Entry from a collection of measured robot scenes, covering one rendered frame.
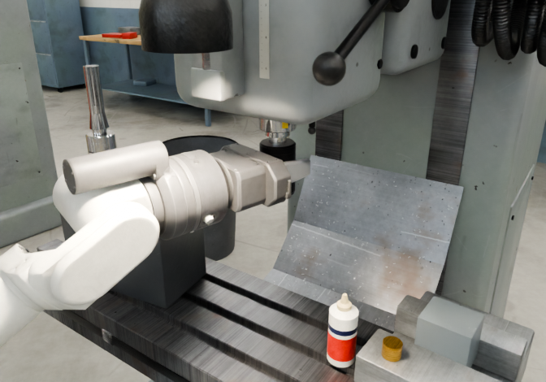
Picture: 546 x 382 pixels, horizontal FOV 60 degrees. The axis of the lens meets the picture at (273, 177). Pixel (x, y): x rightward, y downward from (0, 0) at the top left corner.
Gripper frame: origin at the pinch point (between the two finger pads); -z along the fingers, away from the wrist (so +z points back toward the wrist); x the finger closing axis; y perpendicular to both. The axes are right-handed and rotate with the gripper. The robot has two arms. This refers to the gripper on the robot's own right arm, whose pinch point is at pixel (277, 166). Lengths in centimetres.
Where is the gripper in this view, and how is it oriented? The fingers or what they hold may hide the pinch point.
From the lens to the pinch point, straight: 62.4
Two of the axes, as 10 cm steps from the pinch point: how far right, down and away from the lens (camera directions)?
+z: -7.6, 2.3, -6.1
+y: -0.1, 9.3, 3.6
